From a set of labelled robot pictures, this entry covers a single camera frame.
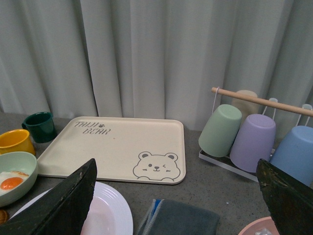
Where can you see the cream bear tray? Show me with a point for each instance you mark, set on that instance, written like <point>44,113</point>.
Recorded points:
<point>125,149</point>

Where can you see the blue plastic cup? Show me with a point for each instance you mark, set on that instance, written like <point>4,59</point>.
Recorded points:
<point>294,154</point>

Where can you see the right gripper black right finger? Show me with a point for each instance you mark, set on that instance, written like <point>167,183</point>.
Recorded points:
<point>289,201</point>

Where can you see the white deep plate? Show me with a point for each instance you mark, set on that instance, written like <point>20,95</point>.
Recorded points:
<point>109,213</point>

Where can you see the dark green enamel mug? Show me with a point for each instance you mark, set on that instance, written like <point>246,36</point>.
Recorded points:
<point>40,126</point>

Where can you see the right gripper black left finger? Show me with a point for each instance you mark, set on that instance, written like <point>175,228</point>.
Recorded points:
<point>61,211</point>

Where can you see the fake fried egg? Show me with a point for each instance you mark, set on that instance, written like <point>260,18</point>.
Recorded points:
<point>10,180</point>

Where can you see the beige plastic cup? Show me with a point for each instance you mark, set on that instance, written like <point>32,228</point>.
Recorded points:
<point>246,108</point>

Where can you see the green plastic cup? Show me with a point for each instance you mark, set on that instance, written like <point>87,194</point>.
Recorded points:
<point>220,131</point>

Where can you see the light green bowl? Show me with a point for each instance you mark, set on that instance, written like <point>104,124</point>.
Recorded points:
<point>23,162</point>

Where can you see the yellow enamel mug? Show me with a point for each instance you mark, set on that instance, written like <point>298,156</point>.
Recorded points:
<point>16,140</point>

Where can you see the purple plastic cup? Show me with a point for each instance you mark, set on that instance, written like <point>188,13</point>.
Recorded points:
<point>254,141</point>

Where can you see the pink plate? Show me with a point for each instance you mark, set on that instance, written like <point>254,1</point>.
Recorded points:
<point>262,226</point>

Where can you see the grey blue cloth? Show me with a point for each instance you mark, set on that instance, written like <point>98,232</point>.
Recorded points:
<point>169,217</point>

